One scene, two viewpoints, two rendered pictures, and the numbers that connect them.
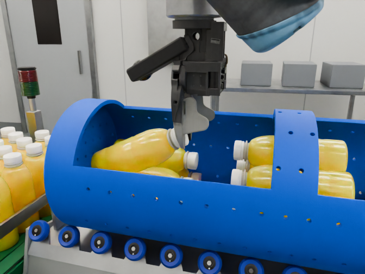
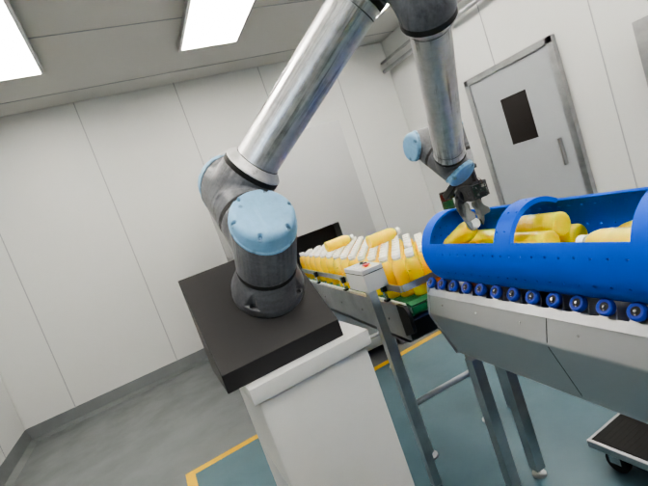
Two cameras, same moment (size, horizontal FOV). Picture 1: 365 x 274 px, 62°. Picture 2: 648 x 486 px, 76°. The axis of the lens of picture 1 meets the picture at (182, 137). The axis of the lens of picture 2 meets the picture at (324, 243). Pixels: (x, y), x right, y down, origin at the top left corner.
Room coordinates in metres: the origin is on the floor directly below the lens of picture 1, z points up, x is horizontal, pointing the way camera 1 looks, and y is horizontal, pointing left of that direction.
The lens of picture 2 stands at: (-0.67, -0.90, 1.44)
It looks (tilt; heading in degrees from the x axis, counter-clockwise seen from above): 6 degrees down; 57
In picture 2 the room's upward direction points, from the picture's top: 19 degrees counter-clockwise
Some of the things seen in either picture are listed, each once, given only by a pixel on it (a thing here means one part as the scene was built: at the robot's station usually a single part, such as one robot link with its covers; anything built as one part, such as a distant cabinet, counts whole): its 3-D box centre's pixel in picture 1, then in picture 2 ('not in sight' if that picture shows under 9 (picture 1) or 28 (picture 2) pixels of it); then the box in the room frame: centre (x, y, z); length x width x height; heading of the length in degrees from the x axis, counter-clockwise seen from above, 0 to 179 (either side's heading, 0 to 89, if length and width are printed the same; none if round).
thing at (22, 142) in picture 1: (24, 141); not in sight; (0.78, 0.43, 1.09); 0.04 x 0.04 x 0.02
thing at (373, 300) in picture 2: not in sight; (403, 388); (0.43, 0.56, 0.50); 0.04 x 0.04 x 1.00; 75
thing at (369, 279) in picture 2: not in sight; (364, 276); (0.43, 0.56, 1.05); 0.20 x 0.10 x 0.10; 75
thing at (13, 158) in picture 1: (12, 157); not in sight; (0.67, 0.40, 1.09); 0.04 x 0.04 x 0.02
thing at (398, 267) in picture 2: not in sight; (402, 276); (0.58, 0.49, 0.99); 0.07 x 0.07 x 0.19
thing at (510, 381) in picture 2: not in sight; (519, 410); (0.71, 0.20, 0.31); 0.06 x 0.06 x 0.63; 75
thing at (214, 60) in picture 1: (198, 58); (468, 183); (0.52, -0.03, 1.33); 0.09 x 0.08 x 0.12; 75
